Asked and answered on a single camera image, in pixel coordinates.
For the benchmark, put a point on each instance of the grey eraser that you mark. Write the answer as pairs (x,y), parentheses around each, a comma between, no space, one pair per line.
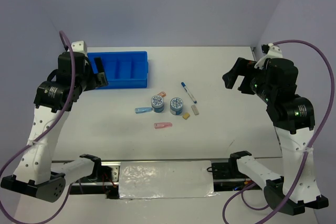
(195,110)

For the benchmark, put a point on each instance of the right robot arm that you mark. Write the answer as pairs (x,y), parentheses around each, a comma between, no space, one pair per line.
(273,79)

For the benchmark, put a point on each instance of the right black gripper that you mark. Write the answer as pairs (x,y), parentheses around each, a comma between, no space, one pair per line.
(230,77)

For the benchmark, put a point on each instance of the pink correction tape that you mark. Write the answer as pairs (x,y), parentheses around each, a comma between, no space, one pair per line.
(162,125)

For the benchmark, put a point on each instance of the blue correction tape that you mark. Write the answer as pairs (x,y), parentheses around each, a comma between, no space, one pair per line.
(143,110)

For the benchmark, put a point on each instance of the orange correction tape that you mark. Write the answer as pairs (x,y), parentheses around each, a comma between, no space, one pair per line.
(162,94)

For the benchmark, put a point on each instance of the blue compartment bin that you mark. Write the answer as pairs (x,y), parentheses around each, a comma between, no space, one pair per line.
(124,69)

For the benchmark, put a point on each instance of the blue white marker pen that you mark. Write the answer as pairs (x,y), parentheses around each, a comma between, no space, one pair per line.
(188,92)

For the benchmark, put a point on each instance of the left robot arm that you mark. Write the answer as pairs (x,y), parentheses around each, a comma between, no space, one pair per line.
(53,102)

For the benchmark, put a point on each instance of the yellow eraser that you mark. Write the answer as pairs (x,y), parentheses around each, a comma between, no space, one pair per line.
(186,116)

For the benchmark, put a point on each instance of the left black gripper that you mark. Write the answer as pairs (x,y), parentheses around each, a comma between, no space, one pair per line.
(98,80)

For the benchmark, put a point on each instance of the blue slime jar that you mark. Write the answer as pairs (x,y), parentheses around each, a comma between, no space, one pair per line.
(176,106)
(157,103)

